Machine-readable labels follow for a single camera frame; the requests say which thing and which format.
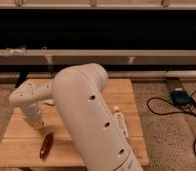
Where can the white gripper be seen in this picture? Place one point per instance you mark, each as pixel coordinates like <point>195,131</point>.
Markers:
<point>33,116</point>

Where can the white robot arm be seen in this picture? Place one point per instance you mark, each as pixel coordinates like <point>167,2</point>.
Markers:
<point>77,94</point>

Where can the white rectangular block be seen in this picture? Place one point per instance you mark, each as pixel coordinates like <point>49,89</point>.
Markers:
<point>49,102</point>

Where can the dark red spoon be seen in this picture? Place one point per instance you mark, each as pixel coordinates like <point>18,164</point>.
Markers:
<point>46,145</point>

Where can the wooden table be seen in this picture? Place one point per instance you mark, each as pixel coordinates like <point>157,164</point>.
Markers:
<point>21,143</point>

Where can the white glue bottle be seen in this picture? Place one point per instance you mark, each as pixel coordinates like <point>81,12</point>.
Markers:
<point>120,121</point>

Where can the blue power adapter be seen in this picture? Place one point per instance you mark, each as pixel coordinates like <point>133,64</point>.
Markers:
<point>180,98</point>

